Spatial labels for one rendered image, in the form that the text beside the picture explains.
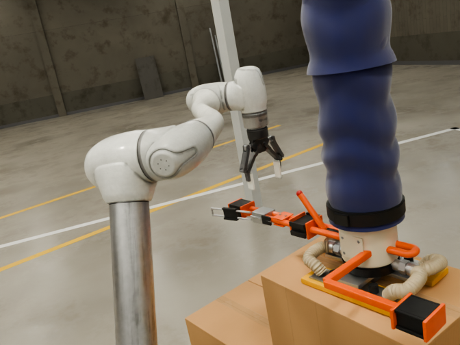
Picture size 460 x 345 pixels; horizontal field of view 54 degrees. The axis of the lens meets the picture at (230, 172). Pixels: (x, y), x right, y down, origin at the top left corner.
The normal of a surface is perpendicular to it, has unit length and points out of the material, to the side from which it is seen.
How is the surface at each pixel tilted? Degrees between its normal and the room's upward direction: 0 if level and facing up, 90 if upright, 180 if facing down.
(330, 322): 90
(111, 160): 76
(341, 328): 90
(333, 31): 83
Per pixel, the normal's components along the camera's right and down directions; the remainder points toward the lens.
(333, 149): -0.92, -0.06
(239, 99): -0.41, 0.43
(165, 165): -0.19, 0.36
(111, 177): -0.40, 0.02
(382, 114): 0.47, -0.03
